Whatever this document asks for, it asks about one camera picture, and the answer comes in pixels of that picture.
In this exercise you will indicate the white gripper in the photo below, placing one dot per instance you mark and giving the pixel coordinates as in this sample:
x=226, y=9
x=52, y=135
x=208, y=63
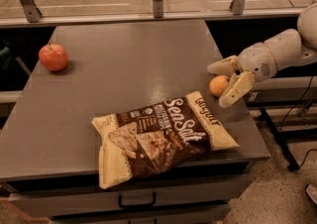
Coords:
x=257, y=59

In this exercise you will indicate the orange fruit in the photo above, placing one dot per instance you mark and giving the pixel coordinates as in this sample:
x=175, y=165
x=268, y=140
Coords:
x=218, y=85

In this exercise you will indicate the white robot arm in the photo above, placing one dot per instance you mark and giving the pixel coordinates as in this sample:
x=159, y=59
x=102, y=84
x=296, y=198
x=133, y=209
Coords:
x=294, y=47

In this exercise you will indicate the brown sea salt chip bag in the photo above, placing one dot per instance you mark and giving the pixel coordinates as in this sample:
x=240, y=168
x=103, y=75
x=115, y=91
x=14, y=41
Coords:
x=154, y=139

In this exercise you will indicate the black metal stand leg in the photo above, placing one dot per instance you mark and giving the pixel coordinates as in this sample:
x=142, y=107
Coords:
x=292, y=163

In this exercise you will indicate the white shoe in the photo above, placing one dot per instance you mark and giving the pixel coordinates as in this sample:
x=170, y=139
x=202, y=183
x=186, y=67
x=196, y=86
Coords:
x=311, y=191

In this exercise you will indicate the grey lower drawer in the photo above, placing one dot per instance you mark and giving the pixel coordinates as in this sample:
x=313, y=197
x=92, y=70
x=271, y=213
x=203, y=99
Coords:
x=198, y=214

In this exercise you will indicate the grey drawer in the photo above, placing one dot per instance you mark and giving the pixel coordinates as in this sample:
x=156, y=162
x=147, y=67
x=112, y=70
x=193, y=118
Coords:
x=198, y=214
x=169, y=193

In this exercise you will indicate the grey upper drawer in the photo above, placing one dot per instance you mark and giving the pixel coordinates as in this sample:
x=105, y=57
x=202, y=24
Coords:
x=169, y=193

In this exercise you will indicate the red apple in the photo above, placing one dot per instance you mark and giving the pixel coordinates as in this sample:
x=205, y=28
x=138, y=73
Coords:
x=53, y=57

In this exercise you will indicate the black drawer handle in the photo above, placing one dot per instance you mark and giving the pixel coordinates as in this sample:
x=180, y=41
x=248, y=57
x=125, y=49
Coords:
x=137, y=200

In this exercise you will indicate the grey horizontal rail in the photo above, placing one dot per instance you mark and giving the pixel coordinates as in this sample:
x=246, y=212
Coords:
x=142, y=17

